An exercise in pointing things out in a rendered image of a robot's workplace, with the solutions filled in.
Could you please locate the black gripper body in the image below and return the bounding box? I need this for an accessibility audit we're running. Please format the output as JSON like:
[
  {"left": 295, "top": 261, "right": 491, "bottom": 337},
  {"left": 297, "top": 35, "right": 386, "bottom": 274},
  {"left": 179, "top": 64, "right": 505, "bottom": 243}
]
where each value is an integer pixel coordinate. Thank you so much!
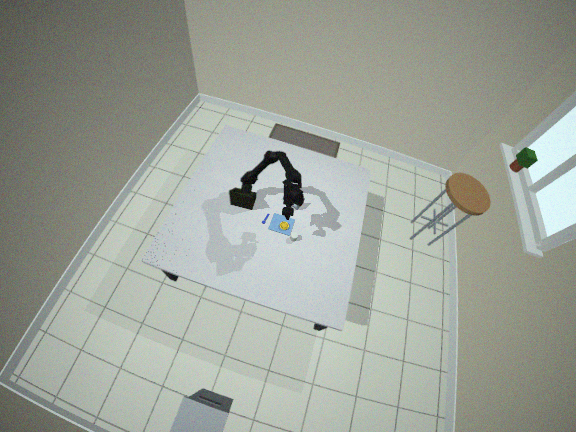
[{"left": 282, "top": 194, "right": 294, "bottom": 216}]

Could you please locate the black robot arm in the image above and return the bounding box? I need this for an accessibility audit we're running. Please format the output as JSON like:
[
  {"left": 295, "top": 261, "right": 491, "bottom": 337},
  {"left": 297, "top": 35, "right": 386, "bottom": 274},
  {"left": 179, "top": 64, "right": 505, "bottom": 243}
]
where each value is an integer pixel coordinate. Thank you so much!
[{"left": 240, "top": 151, "right": 304, "bottom": 206}]

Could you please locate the blue flat mat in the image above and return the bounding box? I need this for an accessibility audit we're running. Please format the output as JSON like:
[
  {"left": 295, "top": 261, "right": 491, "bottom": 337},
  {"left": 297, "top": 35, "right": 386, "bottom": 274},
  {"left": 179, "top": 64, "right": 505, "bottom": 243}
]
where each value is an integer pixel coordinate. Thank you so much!
[{"left": 268, "top": 213, "right": 295, "bottom": 236}]

